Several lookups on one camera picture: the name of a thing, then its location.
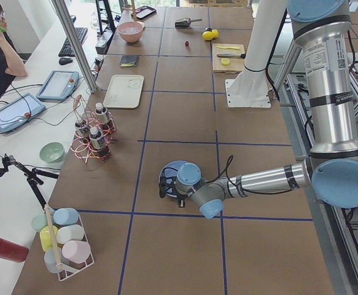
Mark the tea bottle back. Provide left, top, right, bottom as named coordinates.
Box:
left=75, top=119, right=90, bottom=143

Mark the pink bowl of ice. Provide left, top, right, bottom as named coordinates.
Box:
left=117, top=21, right=144, bottom=43

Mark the small yellow lemon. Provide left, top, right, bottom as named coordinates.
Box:
left=211, top=29, right=219, bottom=39

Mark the blue round plate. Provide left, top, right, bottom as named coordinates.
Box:
left=158, top=160, right=187, bottom=182

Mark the green bowl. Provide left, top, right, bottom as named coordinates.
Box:
left=39, top=142, right=65, bottom=163

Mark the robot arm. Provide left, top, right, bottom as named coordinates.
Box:
left=158, top=1, right=358, bottom=218

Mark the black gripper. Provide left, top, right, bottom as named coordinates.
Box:
left=158, top=173, right=177, bottom=198

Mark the teach pendant far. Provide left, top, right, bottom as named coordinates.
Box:
left=36, top=70, right=79, bottom=101

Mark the yellow cup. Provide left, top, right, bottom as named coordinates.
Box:
left=39, top=226, right=53, bottom=252

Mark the tea bottle front right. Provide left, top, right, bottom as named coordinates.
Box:
left=95, top=103, right=113, bottom=130

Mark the tea bottle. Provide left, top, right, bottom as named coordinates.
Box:
left=75, top=119, right=90, bottom=143
left=90, top=127, right=110, bottom=159
left=95, top=103, right=113, bottom=130

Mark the black keyboard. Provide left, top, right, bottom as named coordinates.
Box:
left=58, top=27, right=88, bottom=57

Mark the aluminium frame post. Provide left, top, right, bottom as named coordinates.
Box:
left=52, top=0, right=98, bottom=93

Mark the black computer mouse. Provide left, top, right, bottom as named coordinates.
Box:
left=58, top=57, right=73, bottom=65

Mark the blue cup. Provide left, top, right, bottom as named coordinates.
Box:
left=53, top=208, right=79, bottom=226

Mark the cream bear tray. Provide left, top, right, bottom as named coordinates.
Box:
left=103, top=74, right=144, bottom=109

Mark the grey folded cloth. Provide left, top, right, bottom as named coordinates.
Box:
left=120, top=55, right=139, bottom=68

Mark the wooden cutting board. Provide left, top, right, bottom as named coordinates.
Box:
left=212, top=44, right=246, bottom=73

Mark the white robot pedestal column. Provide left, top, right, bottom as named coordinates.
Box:
left=243, top=0, right=289, bottom=74

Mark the pink cup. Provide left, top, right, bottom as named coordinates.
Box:
left=61, top=240, right=91, bottom=264

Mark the red thermos bottle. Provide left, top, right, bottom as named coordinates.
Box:
left=0, top=237, right=29, bottom=262

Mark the white wire cup rack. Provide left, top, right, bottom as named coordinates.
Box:
left=44, top=205, right=95, bottom=281

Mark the steel scoop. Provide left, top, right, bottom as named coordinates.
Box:
left=174, top=18, right=203, bottom=28

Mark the yellow plastic knife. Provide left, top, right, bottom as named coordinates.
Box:
left=216, top=45, right=240, bottom=50

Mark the large yellow lemon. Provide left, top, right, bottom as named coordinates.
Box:
left=202, top=31, right=214, bottom=41

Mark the white cup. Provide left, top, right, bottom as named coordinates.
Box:
left=56, top=224, right=85, bottom=245

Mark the copper wire bottle rack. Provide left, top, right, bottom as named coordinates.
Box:
left=70, top=95, right=117, bottom=163

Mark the teach pendant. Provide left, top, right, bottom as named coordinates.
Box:
left=36, top=70, right=79, bottom=101
left=0, top=93, right=46, bottom=133

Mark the black tripod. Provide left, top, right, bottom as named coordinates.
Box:
left=0, top=154, right=58, bottom=209

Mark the tea bottle front left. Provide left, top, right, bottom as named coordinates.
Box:
left=90, top=127, right=110, bottom=159

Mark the teach pendant near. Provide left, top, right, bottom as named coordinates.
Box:
left=0, top=93, right=46, bottom=133

